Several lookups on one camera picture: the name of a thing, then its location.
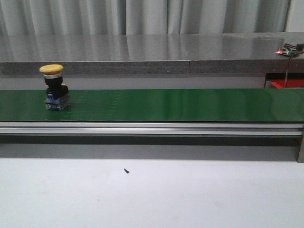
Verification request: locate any aluminium conveyor frame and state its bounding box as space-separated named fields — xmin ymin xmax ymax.
xmin=0 ymin=122 xmax=304 ymax=163

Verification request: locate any yellow mushroom push button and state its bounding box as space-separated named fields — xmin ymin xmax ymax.
xmin=39 ymin=64 xmax=70 ymax=111

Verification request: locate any white curtain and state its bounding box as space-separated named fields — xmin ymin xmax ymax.
xmin=0 ymin=0 xmax=290 ymax=36

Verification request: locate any small green circuit board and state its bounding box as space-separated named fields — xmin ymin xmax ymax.
xmin=275 ymin=48 xmax=299 ymax=57

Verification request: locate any red plastic bin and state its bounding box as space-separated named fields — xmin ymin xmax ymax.
xmin=270 ymin=79 xmax=304 ymax=88

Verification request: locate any grey stone counter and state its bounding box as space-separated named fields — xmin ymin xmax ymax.
xmin=0 ymin=32 xmax=304 ymax=89

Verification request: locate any green conveyor belt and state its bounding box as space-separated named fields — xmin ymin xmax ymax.
xmin=0 ymin=88 xmax=304 ymax=122

